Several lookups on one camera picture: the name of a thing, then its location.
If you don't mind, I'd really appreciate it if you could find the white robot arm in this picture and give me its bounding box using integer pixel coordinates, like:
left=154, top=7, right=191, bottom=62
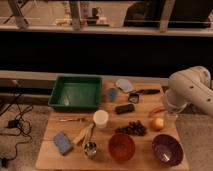
left=162, top=66, right=213, bottom=117

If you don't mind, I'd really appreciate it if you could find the red bowl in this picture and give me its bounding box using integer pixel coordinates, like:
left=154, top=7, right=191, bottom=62
left=108, top=133, right=135, bottom=162

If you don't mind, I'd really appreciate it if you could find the purple bowl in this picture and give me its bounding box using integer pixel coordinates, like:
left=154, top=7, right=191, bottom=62
left=152, top=134, right=184, bottom=167

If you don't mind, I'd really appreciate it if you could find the blue plastic cup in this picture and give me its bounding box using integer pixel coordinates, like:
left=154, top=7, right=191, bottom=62
left=107, top=88, right=118, bottom=102

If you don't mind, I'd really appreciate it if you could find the light blue cloth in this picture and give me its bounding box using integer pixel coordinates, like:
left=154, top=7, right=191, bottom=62
left=115, top=79, right=134, bottom=93

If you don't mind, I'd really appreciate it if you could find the black rectangular case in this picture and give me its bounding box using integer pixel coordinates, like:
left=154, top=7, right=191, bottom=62
left=115, top=104, right=135, bottom=114

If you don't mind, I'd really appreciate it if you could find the white paper cup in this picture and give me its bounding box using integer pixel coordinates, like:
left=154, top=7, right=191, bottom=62
left=93, top=110, right=109, bottom=129

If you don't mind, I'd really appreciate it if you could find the green plastic tray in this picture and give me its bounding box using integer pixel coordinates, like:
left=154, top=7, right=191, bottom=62
left=48, top=76, right=102, bottom=111

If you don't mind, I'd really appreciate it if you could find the metal fork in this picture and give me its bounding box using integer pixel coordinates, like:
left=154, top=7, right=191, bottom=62
left=59, top=118, right=85, bottom=122

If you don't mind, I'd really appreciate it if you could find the bunch of dark grapes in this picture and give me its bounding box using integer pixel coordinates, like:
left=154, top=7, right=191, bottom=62
left=115, top=120, right=147, bottom=136

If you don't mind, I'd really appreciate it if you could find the wooden table board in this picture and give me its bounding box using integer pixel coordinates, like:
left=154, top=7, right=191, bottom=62
left=35, top=83, right=189, bottom=171

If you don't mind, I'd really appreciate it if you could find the banana peel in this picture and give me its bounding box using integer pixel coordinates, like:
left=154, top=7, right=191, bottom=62
left=73, top=124, right=94, bottom=145

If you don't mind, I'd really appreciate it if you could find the orange apple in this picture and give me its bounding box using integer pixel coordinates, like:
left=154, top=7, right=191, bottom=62
left=151, top=117, right=164, bottom=131

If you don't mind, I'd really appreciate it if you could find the small metal cup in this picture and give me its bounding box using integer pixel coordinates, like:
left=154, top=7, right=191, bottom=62
left=84, top=142, right=98, bottom=158

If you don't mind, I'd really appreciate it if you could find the clear glass cup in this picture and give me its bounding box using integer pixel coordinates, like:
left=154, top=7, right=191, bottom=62
left=164, top=112, right=178, bottom=128

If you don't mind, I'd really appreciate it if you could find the blue sponge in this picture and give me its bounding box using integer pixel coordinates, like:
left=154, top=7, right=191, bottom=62
left=53, top=132, right=73, bottom=156

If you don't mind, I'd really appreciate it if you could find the black power cable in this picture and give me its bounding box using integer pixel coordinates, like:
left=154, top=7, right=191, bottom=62
left=0, top=92, right=34, bottom=168

